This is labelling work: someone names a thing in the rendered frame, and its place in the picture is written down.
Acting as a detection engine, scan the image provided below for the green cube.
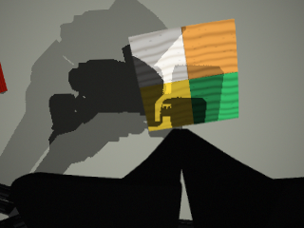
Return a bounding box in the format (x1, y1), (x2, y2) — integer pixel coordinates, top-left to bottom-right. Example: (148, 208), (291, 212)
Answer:
(189, 72), (238, 124)

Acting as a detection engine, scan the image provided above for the orange cube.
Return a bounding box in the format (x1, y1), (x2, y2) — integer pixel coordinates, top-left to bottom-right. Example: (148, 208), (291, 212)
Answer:
(181, 19), (238, 80)

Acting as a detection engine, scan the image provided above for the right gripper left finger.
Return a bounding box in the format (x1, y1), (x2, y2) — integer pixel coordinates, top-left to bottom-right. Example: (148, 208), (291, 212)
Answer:
(10, 128), (183, 228)

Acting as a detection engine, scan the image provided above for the red rectangular bar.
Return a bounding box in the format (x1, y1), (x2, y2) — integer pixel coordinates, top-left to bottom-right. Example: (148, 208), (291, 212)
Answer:
(0, 64), (7, 93)

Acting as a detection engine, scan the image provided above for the dark yellow wood-textured cube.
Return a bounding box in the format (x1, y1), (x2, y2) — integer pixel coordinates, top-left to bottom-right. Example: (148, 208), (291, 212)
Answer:
(140, 79), (194, 131)

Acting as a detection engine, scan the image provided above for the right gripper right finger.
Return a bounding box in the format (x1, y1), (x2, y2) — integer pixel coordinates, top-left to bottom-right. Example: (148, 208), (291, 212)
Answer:
(180, 128), (304, 228)

